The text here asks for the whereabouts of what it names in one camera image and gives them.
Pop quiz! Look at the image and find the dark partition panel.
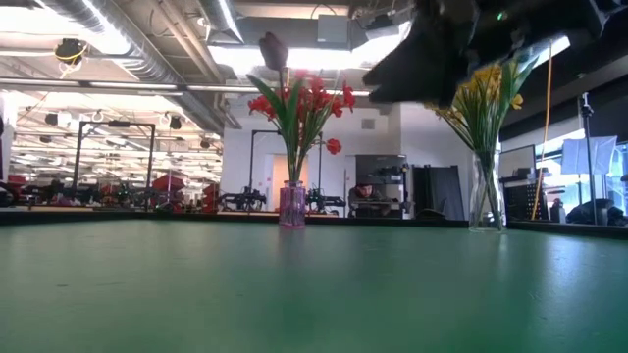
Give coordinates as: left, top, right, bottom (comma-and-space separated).
410, 164, 466, 222

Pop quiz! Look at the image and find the clear glass vase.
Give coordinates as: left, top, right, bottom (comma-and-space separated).
468, 149, 507, 232

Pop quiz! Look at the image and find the black curved chair backrest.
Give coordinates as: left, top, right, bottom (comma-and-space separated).
415, 208, 447, 222

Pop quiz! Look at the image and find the red flower bunch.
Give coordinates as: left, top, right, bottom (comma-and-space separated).
274, 68, 357, 187
247, 94, 340, 187

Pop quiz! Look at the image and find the grey ceiling box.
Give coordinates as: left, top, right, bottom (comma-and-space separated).
317, 14, 350, 44

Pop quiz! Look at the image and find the yellow hanging cable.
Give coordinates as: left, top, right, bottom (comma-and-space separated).
531, 41, 554, 222

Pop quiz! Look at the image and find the whiteboard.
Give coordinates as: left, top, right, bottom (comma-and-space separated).
498, 144, 538, 178

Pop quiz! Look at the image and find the black cabinet machine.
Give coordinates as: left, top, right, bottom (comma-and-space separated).
353, 154, 412, 220

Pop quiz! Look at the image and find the person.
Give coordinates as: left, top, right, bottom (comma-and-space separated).
346, 181, 390, 218

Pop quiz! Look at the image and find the dark padded heap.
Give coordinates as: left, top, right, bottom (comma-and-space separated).
566, 198, 627, 227

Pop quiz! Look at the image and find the pink ribbed glass vase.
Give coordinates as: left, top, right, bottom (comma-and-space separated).
278, 179, 308, 230

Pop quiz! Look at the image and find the black rig frame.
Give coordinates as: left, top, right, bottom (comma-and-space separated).
72, 120, 157, 205
248, 128, 325, 215

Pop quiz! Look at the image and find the long ceiling light strip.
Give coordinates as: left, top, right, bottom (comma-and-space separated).
0, 76, 374, 99

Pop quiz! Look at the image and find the black tripod stand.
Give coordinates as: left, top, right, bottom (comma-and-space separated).
578, 91, 598, 227

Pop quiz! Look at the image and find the black ceiling device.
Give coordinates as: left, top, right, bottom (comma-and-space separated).
52, 37, 90, 66

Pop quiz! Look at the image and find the yellow flower bunch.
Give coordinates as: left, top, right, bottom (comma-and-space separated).
426, 63, 525, 227

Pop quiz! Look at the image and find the white diffuser sheet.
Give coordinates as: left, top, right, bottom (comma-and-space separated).
560, 135, 618, 177

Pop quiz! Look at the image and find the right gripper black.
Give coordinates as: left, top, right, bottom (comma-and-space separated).
363, 0, 607, 107

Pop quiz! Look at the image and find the black pegboard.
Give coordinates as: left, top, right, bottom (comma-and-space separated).
504, 178, 550, 222

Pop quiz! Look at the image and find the silver ventilation duct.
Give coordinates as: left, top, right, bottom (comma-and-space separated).
41, 0, 227, 133

